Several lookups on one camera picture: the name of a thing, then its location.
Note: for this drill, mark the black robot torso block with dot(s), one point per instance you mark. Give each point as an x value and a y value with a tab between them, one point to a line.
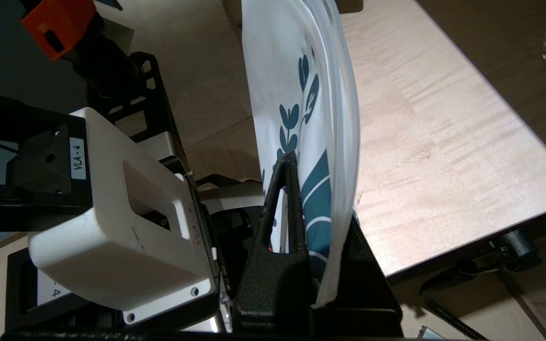
17	166

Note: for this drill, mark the black perforated robot frame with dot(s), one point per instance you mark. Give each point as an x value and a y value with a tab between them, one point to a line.
154	94

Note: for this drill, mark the black table knob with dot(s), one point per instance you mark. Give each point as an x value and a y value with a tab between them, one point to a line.
519	248

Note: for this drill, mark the white blue-patterned plastic pouch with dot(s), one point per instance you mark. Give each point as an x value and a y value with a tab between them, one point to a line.
277	71

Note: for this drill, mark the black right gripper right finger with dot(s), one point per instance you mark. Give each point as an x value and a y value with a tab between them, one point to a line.
368	284

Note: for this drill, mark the silver metal chassis block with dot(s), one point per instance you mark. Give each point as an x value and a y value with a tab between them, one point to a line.
164	147

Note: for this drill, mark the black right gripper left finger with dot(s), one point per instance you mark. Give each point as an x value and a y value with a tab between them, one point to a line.
273	293

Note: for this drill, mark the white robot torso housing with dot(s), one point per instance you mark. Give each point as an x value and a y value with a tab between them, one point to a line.
126	227

